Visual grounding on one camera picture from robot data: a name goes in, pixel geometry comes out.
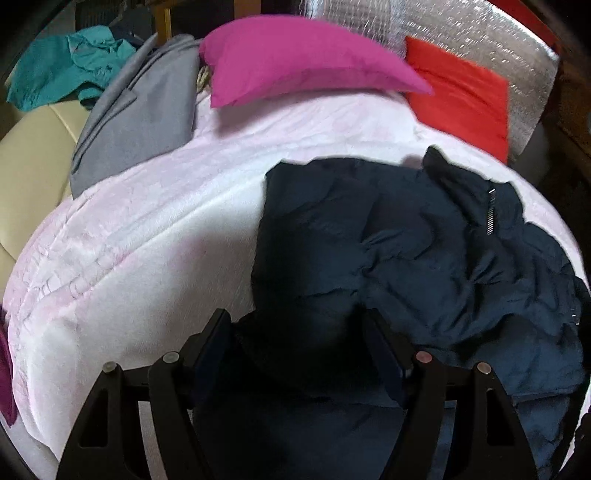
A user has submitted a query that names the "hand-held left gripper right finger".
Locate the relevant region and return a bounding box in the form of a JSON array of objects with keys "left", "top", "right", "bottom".
[{"left": 365, "top": 308, "right": 539, "bottom": 480}]

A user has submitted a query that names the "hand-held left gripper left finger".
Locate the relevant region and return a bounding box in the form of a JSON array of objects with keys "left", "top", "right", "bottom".
[{"left": 55, "top": 308, "right": 232, "bottom": 480}]

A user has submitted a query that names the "navy blue jacket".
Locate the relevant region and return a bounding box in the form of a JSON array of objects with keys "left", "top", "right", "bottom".
[{"left": 191, "top": 145, "right": 591, "bottom": 480}]

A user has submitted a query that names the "pale pink blanket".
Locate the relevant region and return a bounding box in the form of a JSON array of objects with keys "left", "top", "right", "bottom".
[{"left": 0, "top": 88, "right": 591, "bottom": 480}]

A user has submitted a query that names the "magenta towel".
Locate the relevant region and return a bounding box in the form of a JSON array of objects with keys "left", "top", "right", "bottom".
[{"left": 0, "top": 309, "right": 17, "bottom": 425}]

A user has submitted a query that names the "grey garment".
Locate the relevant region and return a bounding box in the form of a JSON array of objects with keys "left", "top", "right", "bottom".
[{"left": 70, "top": 34, "right": 204, "bottom": 197}]

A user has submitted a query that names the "beige leather sofa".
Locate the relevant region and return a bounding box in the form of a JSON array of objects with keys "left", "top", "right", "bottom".
[{"left": 0, "top": 99, "right": 93, "bottom": 287}]

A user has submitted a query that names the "red pillow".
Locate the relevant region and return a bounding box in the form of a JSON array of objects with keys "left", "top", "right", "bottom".
[{"left": 404, "top": 36, "right": 511, "bottom": 164}]

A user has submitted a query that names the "magenta pillow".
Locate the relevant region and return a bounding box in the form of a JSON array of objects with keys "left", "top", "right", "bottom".
[{"left": 198, "top": 25, "right": 435, "bottom": 109}]

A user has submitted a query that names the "teal garment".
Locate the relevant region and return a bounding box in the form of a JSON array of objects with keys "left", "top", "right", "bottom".
[{"left": 6, "top": 25, "right": 139, "bottom": 112}]

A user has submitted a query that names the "silver foil insulation board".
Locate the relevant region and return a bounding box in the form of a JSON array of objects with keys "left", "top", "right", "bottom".
[{"left": 295, "top": 0, "right": 561, "bottom": 158}]

